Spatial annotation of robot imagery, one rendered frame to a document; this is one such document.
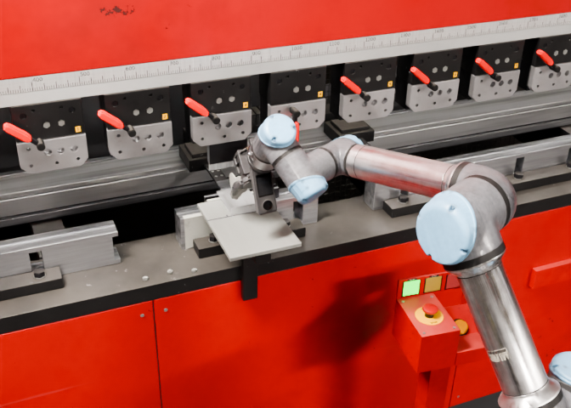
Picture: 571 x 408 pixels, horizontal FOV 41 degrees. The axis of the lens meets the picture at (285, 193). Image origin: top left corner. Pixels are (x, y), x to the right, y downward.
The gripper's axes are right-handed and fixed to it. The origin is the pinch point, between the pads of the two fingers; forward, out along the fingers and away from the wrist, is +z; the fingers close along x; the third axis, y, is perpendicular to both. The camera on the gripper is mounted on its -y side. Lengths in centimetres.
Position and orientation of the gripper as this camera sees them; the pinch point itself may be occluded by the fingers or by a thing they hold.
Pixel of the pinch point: (246, 196)
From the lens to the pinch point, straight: 191.2
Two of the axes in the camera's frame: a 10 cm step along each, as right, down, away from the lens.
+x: -9.2, 1.8, -3.4
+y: -2.8, -9.2, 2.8
